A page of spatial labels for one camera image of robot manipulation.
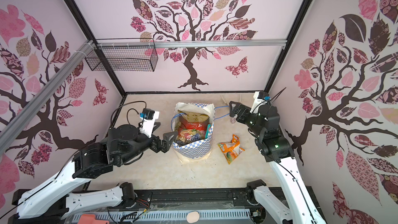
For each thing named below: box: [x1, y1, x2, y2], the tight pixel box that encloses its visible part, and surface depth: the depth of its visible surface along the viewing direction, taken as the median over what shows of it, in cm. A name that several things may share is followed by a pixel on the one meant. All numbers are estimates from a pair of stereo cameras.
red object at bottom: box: [77, 213, 110, 224], surface depth 69 cm
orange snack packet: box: [217, 134, 246, 165], surface depth 87 cm
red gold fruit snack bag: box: [176, 109, 210, 143], surface depth 85 cm
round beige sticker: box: [186, 211, 200, 224], surface depth 69 cm
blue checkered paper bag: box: [171, 102, 216, 164], surface depth 83 cm
